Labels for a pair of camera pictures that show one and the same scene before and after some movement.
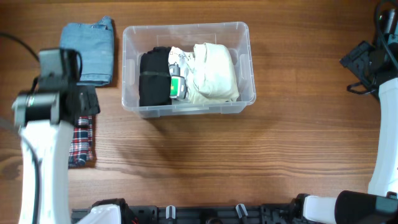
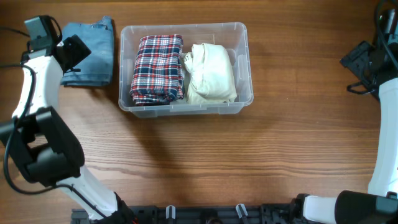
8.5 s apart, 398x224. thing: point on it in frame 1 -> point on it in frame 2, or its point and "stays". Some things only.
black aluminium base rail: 278,213 stays
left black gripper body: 89,102 -> 76,50
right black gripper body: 360,56 stays
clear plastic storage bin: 187,70 stays
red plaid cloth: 81,148 -> 158,77
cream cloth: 211,78 stays
